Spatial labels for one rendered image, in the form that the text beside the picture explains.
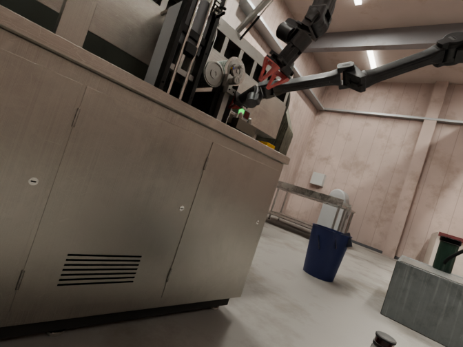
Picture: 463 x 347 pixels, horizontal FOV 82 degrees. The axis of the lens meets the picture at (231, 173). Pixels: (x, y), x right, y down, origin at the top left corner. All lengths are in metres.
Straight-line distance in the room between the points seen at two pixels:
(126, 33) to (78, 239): 1.05
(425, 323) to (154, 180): 2.41
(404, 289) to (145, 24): 2.69
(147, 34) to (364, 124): 8.79
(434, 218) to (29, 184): 8.97
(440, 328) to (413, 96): 8.06
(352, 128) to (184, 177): 9.07
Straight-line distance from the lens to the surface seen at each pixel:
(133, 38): 1.61
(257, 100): 1.35
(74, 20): 1.26
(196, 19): 1.30
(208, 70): 1.42
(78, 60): 0.87
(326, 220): 8.61
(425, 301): 2.80
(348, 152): 9.65
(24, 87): 0.87
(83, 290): 1.06
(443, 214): 9.18
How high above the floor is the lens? 0.69
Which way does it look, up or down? 1 degrees up
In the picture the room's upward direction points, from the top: 18 degrees clockwise
